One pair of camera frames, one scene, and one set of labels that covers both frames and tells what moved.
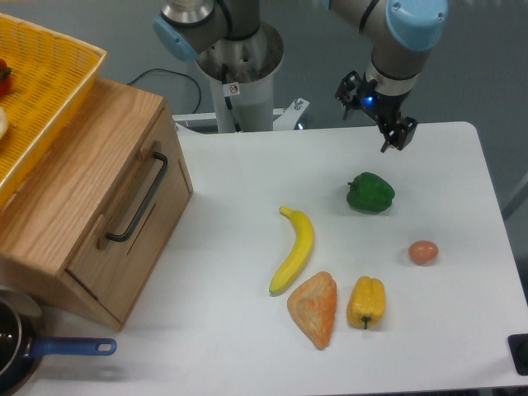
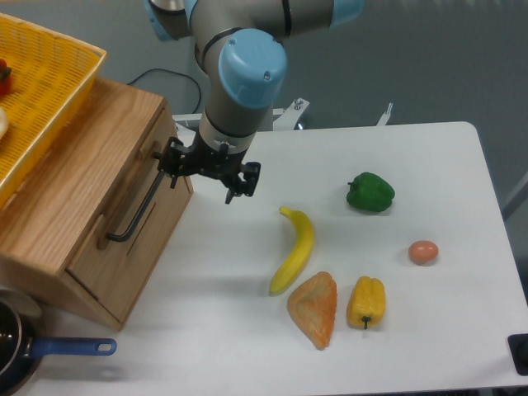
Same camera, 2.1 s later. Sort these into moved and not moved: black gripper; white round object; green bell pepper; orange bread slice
Moved: black gripper
Not moved: orange bread slice; green bell pepper; white round object
